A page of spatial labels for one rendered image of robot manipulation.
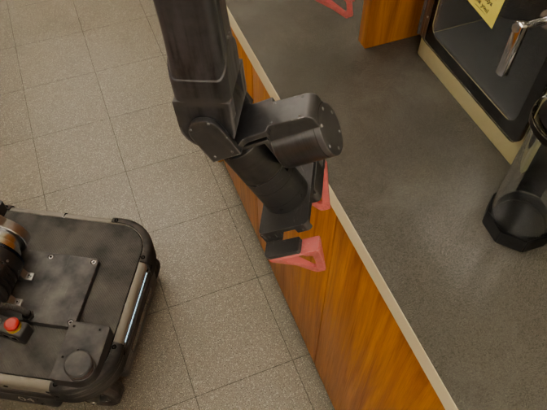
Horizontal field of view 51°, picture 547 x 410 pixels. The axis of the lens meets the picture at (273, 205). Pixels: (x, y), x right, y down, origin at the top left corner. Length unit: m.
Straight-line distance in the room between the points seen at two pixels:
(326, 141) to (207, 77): 0.14
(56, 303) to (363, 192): 1.01
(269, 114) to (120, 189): 1.64
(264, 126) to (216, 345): 1.30
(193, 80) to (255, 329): 1.37
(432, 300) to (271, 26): 0.67
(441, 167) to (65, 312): 1.08
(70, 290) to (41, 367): 0.22
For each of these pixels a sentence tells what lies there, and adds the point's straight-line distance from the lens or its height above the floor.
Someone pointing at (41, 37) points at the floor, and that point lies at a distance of 2.96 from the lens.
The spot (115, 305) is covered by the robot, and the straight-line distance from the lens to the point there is 1.66.
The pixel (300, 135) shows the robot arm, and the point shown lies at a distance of 0.58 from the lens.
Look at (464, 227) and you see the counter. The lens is 0.93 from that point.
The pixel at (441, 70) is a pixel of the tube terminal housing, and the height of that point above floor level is 0.96.
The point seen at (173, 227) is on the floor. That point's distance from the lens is 2.05.
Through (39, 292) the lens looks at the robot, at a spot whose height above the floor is 0.26.
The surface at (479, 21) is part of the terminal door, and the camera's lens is 1.01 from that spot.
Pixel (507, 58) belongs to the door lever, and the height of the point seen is 1.15.
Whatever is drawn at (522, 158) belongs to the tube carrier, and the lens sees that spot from 0.83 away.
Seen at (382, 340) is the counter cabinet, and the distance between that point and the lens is 1.05.
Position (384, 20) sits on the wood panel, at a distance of 1.18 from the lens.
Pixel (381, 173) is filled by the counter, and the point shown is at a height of 0.94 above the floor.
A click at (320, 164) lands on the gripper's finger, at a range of 0.71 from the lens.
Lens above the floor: 1.67
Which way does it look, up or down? 54 degrees down
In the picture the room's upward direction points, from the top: straight up
